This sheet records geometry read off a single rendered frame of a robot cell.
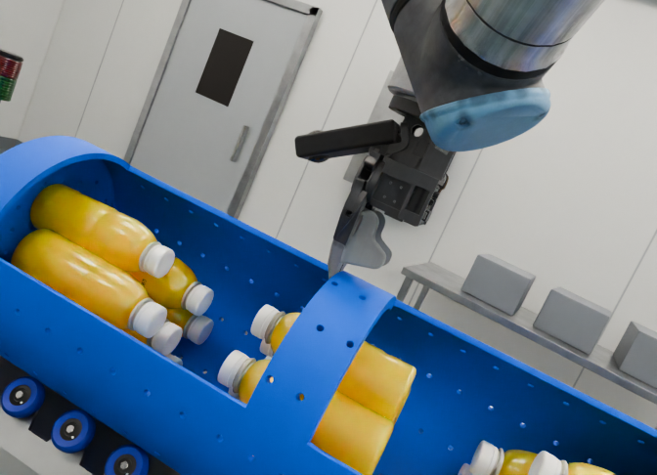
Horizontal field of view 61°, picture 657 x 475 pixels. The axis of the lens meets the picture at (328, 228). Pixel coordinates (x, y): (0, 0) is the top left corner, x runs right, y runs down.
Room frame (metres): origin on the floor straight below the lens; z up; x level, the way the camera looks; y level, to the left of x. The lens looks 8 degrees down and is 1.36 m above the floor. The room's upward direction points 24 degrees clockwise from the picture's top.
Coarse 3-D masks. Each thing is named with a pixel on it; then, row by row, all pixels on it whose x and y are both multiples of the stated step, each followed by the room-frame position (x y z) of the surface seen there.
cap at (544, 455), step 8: (536, 456) 0.55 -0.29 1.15; (544, 456) 0.53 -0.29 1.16; (552, 456) 0.53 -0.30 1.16; (536, 464) 0.54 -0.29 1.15; (544, 464) 0.52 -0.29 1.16; (552, 464) 0.52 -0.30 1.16; (560, 464) 0.53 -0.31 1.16; (536, 472) 0.53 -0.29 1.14; (544, 472) 0.52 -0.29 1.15; (552, 472) 0.52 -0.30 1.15
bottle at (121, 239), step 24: (48, 192) 0.68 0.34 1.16; (72, 192) 0.69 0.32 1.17; (48, 216) 0.66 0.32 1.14; (72, 216) 0.66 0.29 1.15; (96, 216) 0.66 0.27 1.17; (120, 216) 0.67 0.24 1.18; (72, 240) 0.66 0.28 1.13; (96, 240) 0.64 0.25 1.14; (120, 240) 0.64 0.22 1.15; (144, 240) 0.65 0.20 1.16; (120, 264) 0.64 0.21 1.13
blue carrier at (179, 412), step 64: (0, 192) 0.58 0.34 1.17; (128, 192) 0.80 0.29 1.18; (0, 256) 0.66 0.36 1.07; (192, 256) 0.80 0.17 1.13; (256, 256) 0.74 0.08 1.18; (0, 320) 0.55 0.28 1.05; (64, 320) 0.52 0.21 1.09; (320, 320) 0.52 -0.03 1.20; (384, 320) 0.69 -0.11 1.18; (64, 384) 0.54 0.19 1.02; (128, 384) 0.50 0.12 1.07; (192, 384) 0.49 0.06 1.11; (320, 384) 0.48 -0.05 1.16; (448, 384) 0.69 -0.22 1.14; (512, 384) 0.65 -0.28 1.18; (192, 448) 0.49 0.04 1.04; (256, 448) 0.47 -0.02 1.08; (448, 448) 0.69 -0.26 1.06; (512, 448) 0.67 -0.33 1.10; (576, 448) 0.65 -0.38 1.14; (640, 448) 0.61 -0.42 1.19
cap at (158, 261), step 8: (152, 248) 0.65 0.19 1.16; (160, 248) 0.65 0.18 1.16; (168, 248) 0.66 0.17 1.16; (152, 256) 0.64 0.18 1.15; (160, 256) 0.64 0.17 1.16; (168, 256) 0.66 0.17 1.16; (144, 264) 0.64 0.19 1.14; (152, 264) 0.64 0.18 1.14; (160, 264) 0.65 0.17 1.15; (168, 264) 0.66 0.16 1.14; (152, 272) 0.64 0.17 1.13; (160, 272) 0.65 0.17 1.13
